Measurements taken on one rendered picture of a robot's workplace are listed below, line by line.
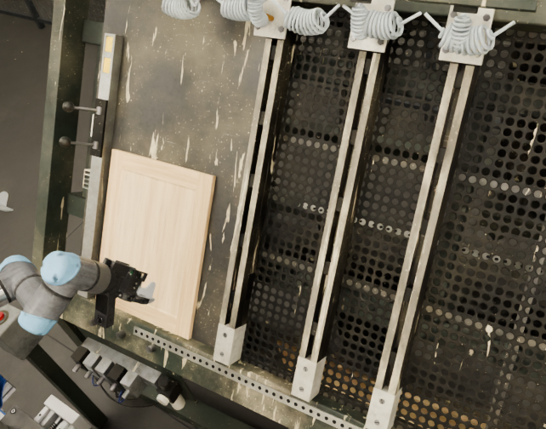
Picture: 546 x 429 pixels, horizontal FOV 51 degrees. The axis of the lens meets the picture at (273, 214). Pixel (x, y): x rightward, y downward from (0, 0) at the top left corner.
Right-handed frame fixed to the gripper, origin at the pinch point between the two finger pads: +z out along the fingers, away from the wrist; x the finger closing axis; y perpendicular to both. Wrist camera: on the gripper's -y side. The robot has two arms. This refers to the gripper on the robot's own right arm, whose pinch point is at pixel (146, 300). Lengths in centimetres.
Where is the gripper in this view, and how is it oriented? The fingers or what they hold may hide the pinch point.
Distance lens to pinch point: 158.7
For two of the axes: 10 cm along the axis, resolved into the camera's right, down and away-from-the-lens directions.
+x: -8.2, -3.1, 4.9
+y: 4.1, -9.1, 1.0
